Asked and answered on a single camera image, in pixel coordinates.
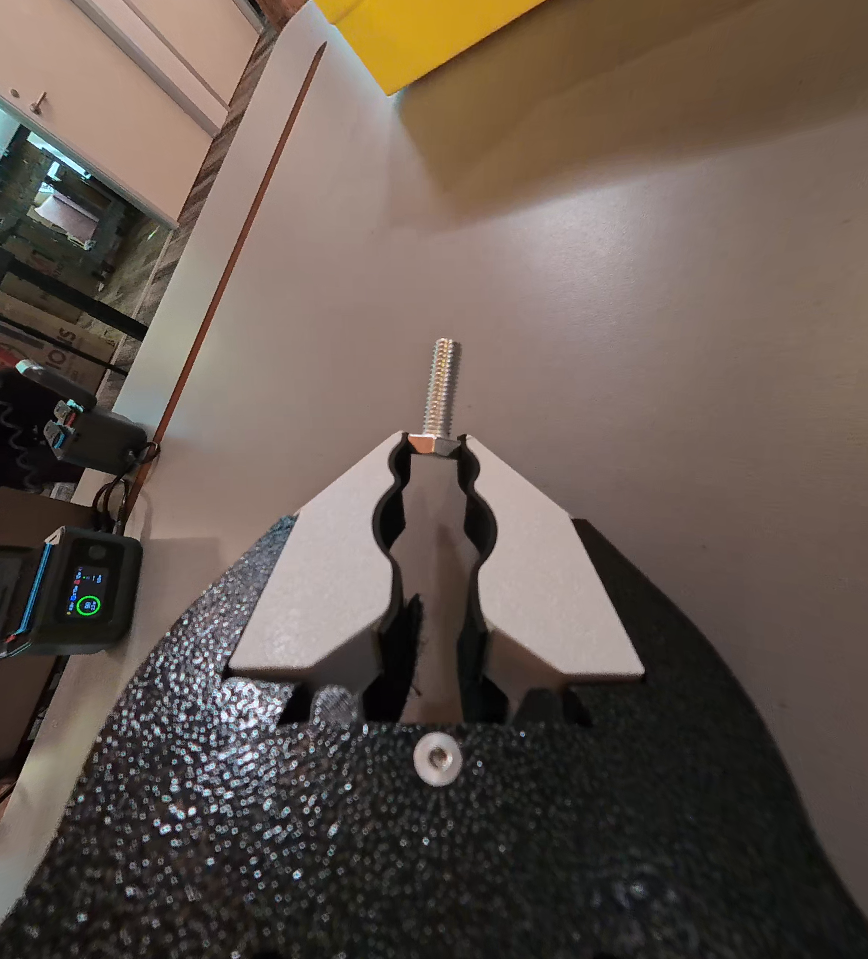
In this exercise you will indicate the metal cabinet knob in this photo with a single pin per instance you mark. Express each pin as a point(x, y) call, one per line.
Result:
point(39, 102)

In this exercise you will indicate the yellow box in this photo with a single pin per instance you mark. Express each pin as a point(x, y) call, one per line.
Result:
point(419, 30)

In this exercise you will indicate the printed cardboard box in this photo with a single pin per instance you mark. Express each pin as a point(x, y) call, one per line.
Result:
point(44, 337)

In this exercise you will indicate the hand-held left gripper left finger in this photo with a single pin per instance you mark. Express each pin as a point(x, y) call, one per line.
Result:
point(314, 592)

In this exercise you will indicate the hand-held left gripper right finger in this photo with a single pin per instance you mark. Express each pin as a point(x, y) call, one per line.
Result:
point(554, 592)

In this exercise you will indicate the silver hex bolt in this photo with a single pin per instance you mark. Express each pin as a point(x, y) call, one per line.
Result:
point(441, 389)

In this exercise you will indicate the white cabinet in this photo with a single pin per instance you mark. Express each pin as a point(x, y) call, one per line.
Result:
point(119, 90)

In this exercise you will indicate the black power bank with display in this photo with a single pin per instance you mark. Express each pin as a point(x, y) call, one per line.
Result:
point(67, 592)

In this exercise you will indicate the black charger adapter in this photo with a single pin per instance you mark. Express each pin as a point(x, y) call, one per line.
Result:
point(108, 442)

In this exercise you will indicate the thin brown strip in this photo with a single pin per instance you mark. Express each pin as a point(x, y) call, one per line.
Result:
point(247, 232)

